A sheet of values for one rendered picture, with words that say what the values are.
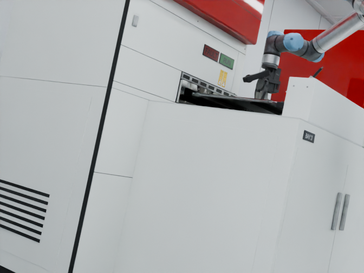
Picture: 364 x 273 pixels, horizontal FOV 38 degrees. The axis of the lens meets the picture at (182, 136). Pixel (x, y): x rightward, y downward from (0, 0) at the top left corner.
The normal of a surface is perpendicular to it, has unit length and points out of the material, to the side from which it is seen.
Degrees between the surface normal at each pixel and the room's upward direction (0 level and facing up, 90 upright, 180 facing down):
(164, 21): 90
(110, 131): 90
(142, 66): 90
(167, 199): 90
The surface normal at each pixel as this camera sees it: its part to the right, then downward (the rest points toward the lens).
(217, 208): -0.58, -0.16
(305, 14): 0.79, 0.13
